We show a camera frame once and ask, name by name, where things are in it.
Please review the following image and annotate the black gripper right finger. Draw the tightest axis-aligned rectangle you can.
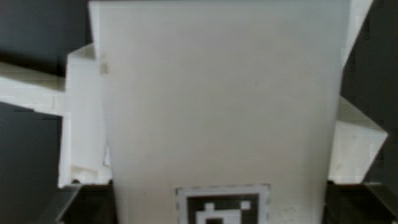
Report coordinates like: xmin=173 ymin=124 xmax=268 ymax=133
xmin=321 ymin=181 xmax=396 ymax=224

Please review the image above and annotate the white cabinet top block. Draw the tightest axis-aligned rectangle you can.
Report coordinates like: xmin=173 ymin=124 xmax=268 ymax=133
xmin=88 ymin=0 xmax=349 ymax=224

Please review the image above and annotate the white cabinet body box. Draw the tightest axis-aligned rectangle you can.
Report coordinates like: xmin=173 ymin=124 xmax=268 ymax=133
xmin=56 ymin=0 xmax=390 ymax=190

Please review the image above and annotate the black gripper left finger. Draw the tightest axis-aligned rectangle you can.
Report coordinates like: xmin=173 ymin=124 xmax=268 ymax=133
xmin=35 ymin=181 xmax=118 ymax=224

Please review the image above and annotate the white U-shaped fence frame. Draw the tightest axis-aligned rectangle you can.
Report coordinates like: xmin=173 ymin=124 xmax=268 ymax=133
xmin=0 ymin=62 xmax=65 ymax=116

